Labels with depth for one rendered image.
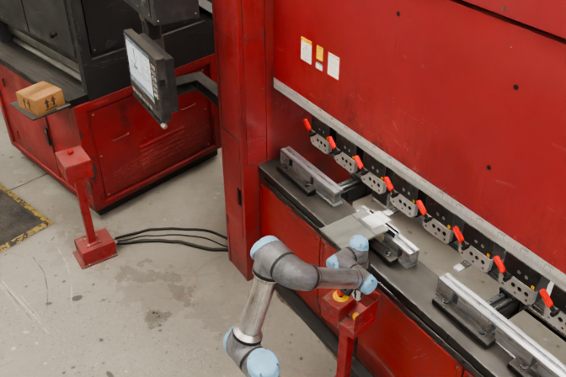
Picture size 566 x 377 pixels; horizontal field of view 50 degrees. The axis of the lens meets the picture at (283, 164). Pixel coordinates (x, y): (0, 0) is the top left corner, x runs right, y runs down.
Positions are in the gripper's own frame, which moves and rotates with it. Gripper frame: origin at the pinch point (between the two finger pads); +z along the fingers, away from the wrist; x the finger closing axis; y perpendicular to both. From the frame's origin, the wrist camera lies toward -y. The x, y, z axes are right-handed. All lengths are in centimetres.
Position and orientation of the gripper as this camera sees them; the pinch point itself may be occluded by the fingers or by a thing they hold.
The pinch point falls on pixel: (355, 299)
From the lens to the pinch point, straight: 277.3
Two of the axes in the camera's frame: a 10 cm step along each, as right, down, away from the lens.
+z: 0.7, 7.9, 6.1
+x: -6.8, -4.1, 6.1
